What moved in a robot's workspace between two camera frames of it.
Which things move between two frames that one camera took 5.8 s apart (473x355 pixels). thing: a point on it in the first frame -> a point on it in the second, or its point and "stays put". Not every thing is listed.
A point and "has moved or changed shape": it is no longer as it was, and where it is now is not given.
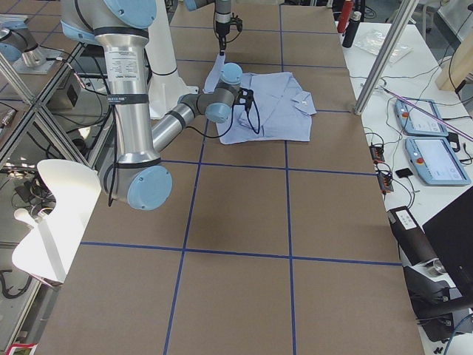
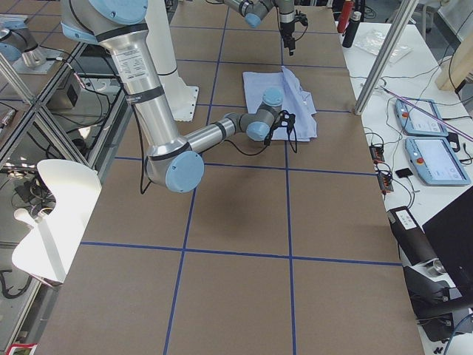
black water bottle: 355,18 stays put
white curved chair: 46,251 stays put
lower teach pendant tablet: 436,161 stays put
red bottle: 345,15 stays put
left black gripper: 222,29 -> 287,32
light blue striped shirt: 281,109 has moved or changed shape
